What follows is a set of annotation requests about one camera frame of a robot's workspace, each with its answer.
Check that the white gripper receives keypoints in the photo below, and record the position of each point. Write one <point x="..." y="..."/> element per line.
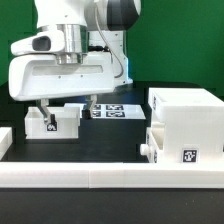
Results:
<point x="35" y="74"/>

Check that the white drawer tray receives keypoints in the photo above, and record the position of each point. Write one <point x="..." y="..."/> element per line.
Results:
<point x="153" y="147"/>
<point x="63" y="123"/>

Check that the white front drawer tray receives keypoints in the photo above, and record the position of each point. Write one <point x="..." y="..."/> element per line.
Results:
<point x="153" y="147"/>

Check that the white drawer cabinet box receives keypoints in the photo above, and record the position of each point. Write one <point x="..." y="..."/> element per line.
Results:
<point x="194" y="124"/>

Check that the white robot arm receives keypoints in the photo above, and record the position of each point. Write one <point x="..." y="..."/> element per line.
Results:
<point x="78" y="19"/>

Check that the white base tag plate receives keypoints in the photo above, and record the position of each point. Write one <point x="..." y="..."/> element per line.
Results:
<point x="110" y="111"/>

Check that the white left fence wall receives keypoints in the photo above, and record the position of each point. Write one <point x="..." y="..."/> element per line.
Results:
<point x="5" y="140"/>

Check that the white fence wall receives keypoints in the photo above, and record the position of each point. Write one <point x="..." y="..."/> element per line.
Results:
<point x="5" y="140"/>
<point x="109" y="175"/>

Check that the white front fence wall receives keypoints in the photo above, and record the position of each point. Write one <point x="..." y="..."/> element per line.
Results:
<point x="109" y="175"/>

